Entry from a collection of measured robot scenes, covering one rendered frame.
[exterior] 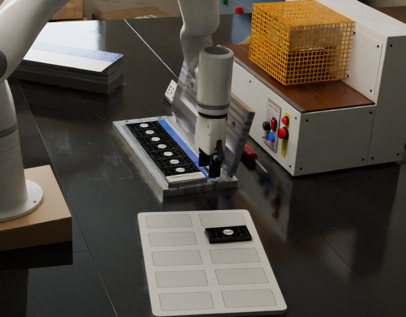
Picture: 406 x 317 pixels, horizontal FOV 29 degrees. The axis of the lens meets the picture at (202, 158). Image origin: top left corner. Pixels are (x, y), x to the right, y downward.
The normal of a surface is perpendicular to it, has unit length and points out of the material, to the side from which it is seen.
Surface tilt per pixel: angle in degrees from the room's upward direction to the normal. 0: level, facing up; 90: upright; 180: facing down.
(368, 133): 90
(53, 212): 5
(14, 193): 87
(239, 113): 76
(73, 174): 0
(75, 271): 0
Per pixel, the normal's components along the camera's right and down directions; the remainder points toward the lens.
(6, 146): 0.70, 0.31
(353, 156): 0.38, 0.43
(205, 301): 0.05, -0.90
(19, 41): 0.80, 0.11
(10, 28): 0.68, -0.06
